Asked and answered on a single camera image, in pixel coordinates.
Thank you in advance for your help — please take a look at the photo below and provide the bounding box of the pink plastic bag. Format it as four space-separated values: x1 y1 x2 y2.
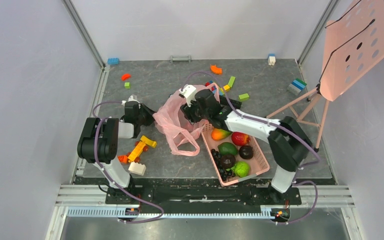
153 89 209 157

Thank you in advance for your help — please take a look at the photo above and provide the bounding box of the red fake fruit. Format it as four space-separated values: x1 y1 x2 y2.
231 132 251 147

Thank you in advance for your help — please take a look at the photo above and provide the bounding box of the dark fake mangosteen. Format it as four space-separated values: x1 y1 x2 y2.
220 154 236 169

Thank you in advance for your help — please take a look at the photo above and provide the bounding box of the light green fake round fruit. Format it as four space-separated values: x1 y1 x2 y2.
232 161 251 178

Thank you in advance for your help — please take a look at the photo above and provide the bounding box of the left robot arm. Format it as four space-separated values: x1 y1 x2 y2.
77 100 156 204

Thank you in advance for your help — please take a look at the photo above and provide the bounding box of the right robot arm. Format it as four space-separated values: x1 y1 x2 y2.
179 85 313 204

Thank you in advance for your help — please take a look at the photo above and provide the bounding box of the orange green fake mango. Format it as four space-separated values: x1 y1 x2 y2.
210 128 232 141

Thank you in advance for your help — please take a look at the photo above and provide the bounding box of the green fake avocado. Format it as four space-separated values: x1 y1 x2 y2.
217 142 239 156

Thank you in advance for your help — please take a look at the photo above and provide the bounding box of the dark fake plum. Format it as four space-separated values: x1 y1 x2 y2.
238 145 254 160

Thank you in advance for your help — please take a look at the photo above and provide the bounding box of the black fake grape bunch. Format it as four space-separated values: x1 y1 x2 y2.
210 149 234 182

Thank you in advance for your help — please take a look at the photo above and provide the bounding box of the red blue green brick cluster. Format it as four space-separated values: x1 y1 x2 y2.
204 80 224 96

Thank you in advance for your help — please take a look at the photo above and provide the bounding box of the small green cube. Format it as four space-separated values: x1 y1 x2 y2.
124 82 131 89

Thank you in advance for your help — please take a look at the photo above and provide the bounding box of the black microphone silver head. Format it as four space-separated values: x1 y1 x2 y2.
219 95 242 110

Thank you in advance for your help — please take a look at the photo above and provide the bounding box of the yellow orange toy brick vehicle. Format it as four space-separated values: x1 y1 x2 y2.
127 135 157 163

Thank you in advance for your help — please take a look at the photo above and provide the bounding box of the tall green block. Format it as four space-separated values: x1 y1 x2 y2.
227 76 236 88

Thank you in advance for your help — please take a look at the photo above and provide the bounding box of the orange curved block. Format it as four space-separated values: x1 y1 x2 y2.
210 65 223 75

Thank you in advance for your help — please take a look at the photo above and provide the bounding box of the red curved block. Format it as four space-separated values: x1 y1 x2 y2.
120 73 131 82

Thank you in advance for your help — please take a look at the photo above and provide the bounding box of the green block near microphone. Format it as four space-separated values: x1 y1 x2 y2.
238 93 250 102

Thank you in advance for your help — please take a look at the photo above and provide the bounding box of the white toy brick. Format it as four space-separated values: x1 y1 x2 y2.
128 162 147 176

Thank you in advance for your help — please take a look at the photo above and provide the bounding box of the blue brick at corner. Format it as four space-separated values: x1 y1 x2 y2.
107 57 120 66

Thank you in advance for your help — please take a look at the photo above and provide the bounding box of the pink plastic basket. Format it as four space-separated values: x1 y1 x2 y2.
201 124 270 187

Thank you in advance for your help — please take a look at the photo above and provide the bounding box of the blue white brick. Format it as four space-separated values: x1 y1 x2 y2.
267 53 276 66

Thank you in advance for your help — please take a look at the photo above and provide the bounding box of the grey blue green brick stack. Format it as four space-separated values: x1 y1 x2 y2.
287 78 307 96

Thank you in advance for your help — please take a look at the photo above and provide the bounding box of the pink perforated music stand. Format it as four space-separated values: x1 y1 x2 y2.
268 0 384 151

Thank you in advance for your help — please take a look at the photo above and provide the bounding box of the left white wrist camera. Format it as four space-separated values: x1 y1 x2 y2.
121 94 141 106

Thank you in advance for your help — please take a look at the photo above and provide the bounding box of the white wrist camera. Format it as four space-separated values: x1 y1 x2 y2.
121 94 141 106
179 84 197 107

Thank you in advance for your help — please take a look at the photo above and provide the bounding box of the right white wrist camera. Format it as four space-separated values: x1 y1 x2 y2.
179 84 197 107

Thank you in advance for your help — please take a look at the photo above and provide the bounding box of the grey metal handle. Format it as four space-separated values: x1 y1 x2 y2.
169 55 192 63

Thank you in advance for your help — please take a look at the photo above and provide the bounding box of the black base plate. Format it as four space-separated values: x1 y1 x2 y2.
104 178 302 215

